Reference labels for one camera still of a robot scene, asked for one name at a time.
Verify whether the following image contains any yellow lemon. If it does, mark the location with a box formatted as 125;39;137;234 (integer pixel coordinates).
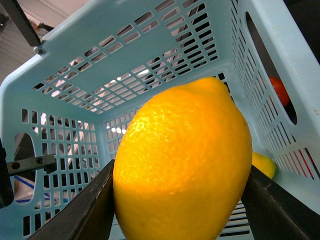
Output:
113;77;252;240
252;151;277;179

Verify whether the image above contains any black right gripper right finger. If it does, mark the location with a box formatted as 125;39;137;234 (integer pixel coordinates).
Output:
241;166;320;240

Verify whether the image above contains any orange persimmon with leaf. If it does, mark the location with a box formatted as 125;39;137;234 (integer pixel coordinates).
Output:
269;76;290;107

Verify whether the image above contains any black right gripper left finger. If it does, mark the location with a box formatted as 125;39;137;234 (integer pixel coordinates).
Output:
29;160;115;240

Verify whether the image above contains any light blue shopping basket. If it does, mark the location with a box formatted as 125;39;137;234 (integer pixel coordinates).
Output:
0;0;320;240

